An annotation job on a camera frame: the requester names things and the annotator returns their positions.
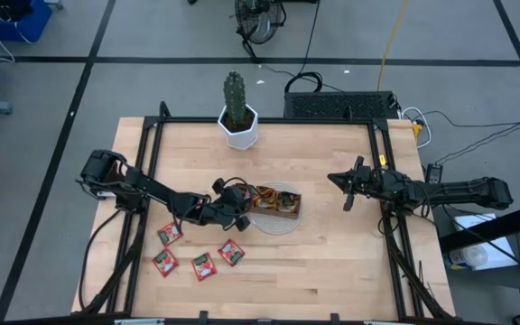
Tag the green cactus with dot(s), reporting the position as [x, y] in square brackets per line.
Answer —
[235, 97]

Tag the black cart frame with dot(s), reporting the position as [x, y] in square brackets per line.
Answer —
[494, 225]

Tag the large blue bin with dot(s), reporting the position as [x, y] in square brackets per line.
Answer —
[34, 22]

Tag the round woven placemat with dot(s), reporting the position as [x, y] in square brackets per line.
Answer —
[278, 225]

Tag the black power adapter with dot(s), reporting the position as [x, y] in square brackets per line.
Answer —
[434, 173]

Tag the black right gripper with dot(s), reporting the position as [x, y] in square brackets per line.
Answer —
[375, 182]

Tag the black floor fan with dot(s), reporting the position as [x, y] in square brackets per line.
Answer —
[257, 20]

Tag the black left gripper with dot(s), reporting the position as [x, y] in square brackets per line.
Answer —
[226, 207]

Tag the wooden three-compartment tray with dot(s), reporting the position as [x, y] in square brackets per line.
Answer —
[273, 213]

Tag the white hexagonal plant pot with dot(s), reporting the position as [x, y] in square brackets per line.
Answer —
[242, 139]

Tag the black computer case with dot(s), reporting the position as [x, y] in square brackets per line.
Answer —
[332, 106]

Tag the orange tea packet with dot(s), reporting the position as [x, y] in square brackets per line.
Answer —
[268, 197]

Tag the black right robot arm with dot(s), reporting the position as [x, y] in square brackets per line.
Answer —
[458, 192]

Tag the white box device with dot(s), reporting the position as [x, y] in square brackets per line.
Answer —
[481, 255]

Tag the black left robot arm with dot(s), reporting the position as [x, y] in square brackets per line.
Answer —
[151, 186]

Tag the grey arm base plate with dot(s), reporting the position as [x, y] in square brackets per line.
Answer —
[105, 195]

